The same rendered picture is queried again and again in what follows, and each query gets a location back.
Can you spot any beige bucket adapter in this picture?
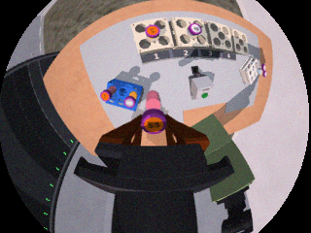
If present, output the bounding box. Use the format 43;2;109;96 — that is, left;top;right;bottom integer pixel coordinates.
229;28;249;56
168;17;209;50
201;20;233;51
131;17;174;55

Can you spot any grey flat mat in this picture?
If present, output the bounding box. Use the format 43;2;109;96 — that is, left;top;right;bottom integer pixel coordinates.
80;11;260;128

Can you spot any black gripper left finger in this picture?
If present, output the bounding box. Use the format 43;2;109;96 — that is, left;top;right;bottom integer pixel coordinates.
98;115;142;146

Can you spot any white tube rack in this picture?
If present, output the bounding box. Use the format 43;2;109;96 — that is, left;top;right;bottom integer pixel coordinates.
239;57;258;84

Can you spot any blue tube rack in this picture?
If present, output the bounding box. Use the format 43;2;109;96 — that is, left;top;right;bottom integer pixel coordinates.
106;79;143;112

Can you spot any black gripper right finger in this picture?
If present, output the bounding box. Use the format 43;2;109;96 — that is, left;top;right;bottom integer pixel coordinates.
165;115;210;152

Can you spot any tube with pink liquid and purple cap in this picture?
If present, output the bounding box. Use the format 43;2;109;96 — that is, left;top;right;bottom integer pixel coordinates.
141;90;167;134

